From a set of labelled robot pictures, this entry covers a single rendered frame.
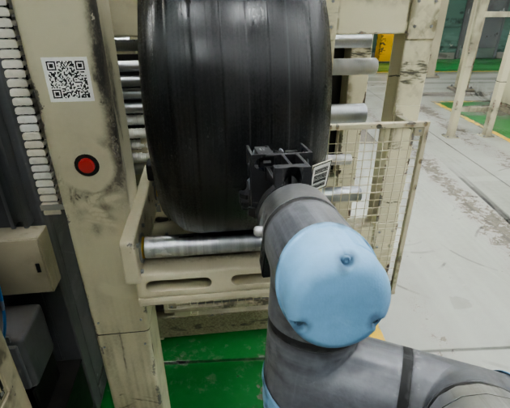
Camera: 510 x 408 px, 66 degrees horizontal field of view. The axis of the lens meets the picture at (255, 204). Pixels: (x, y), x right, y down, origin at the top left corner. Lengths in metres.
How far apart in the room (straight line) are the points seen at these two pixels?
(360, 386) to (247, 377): 1.41
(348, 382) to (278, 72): 0.40
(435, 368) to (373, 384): 0.05
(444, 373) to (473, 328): 1.81
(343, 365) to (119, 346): 0.83
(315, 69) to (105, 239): 0.56
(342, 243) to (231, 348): 1.58
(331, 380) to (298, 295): 0.10
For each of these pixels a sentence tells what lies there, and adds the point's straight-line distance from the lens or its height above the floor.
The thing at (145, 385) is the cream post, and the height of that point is 0.43.
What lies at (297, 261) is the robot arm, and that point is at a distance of 0.27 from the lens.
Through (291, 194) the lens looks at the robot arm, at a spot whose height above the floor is 1.19.
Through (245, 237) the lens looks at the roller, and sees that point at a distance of 0.80.
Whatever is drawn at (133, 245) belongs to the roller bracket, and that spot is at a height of 0.94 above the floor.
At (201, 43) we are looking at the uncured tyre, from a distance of 0.58.
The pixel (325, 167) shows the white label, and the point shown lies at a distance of 0.65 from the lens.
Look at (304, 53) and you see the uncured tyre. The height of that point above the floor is 1.28.
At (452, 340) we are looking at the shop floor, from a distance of 2.05.
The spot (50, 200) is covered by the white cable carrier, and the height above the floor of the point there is 0.99.
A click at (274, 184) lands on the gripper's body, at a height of 1.18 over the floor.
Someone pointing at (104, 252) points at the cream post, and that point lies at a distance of 0.92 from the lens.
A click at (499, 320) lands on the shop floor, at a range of 2.25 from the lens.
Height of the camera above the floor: 1.35
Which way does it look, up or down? 28 degrees down
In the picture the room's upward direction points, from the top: straight up
